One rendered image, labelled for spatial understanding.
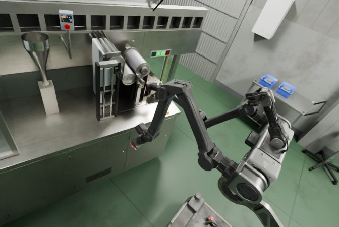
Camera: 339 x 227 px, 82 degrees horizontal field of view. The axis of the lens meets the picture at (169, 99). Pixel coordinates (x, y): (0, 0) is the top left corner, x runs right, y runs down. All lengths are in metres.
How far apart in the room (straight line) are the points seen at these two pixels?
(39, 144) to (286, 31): 3.41
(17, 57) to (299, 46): 3.45
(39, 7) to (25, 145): 0.92
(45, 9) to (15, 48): 0.35
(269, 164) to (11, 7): 1.68
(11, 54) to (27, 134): 0.57
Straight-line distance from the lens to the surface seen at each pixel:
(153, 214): 2.33
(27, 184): 1.88
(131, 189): 2.39
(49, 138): 1.65
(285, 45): 3.65
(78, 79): 1.97
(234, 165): 0.94
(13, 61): 1.81
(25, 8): 1.64
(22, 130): 1.75
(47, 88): 1.63
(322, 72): 3.70
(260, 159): 0.99
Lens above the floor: 2.18
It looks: 40 degrees down
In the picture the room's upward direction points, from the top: 17 degrees clockwise
